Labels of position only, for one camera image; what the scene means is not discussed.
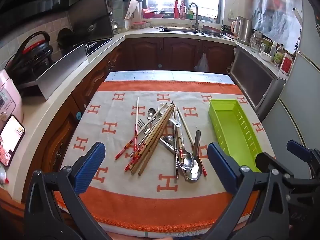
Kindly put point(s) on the red bottle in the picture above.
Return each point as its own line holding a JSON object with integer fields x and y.
{"x": 176, "y": 10}

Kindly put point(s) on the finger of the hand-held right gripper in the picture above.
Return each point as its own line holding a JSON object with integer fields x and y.
{"x": 300, "y": 151}
{"x": 266, "y": 161}

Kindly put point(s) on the pink rice cooker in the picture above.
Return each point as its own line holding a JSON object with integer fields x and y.
{"x": 8, "y": 97}

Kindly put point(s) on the clear bottle with white cap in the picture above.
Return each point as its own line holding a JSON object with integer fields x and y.
{"x": 273, "y": 47}

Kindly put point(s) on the round-bowl steel spoon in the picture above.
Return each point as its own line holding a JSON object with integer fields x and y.
{"x": 168, "y": 139}

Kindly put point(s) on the green label bottle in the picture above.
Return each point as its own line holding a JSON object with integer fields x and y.
{"x": 278, "y": 57}

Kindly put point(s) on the white bowl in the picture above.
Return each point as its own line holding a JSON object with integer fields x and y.
{"x": 266, "y": 56}

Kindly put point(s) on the hanging plastic bag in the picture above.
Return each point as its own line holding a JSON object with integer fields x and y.
{"x": 201, "y": 65}

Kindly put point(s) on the black pressure cooker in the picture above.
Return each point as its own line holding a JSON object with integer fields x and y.
{"x": 32, "y": 55}

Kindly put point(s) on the white ceramic spoon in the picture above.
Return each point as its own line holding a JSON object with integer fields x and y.
{"x": 162, "y": 106}

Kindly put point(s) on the pink basin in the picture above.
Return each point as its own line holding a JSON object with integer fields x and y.
{"x": 150, "y": 13}

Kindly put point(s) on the steel teapot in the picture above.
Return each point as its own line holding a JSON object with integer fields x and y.
{"x": 115, "y": 26}

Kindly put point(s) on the orange and grey patterned blanket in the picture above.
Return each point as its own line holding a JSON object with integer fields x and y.
{"x": 150, "y": 187}

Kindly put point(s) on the steel faucet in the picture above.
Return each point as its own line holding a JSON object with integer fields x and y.
{"x": 196, "y": 17}

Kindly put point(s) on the stainless steel splash guard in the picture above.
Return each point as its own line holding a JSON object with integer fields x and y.
{"x": 62, "y": 72}

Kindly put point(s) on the steel appliance cabinet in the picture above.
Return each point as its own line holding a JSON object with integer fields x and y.
{"x": 252, "y": 80}

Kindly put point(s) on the green plastic utensil tray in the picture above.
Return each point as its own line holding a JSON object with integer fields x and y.
{"x": 232, "y": 130}

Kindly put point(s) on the wooden cutting board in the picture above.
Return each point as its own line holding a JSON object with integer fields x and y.
{"x": 131, "y": 8}

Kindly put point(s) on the red pan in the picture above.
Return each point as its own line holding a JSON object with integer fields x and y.
{"x": 211, "y": 28}

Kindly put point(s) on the grey refrigerator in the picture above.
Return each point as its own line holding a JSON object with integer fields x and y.
{"x": 295, "y": 105}

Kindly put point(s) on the steel electric kettle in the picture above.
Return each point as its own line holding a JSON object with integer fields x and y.
{"x": 243, "y": 30}

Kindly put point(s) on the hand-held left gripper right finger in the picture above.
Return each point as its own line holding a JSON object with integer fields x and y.
{"x": 222, "y": 165}

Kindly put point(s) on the pink bottle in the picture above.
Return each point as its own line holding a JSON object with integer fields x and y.
{"x": 183, "y": 11}

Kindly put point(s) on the food container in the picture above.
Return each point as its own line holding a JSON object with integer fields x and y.
{"x": 138, "y": 25}

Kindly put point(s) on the pile of wooden chopsticks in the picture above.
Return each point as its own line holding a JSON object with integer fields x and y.
{"x": 155, "y": 135}

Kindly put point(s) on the black wok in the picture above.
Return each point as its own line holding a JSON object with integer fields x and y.
{"x": 65, "y": 37}

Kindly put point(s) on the smartphone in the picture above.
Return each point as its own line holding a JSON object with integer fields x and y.
{"x": 11, "y": 142}

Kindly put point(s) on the black glass stove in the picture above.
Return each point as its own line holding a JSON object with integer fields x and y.
{"x": 92, "y": 17}

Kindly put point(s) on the red box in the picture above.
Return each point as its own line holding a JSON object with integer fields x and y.
{"x": 286, "y": 63}

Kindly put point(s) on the steel sink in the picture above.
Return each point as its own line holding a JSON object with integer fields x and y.
{"x": 175, "y": 29}

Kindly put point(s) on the steel chopstick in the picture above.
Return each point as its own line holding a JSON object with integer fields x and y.
{"x": 176, "y": 166}

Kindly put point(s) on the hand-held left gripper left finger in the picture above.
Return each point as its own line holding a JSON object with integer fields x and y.
{"x": 91, "y": 162}

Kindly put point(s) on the glass jar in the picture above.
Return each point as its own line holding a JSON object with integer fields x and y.
{"x": 255, "y": 43}

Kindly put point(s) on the small steel spoon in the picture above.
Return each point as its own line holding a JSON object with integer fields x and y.
{"x": 151, "y": 113}

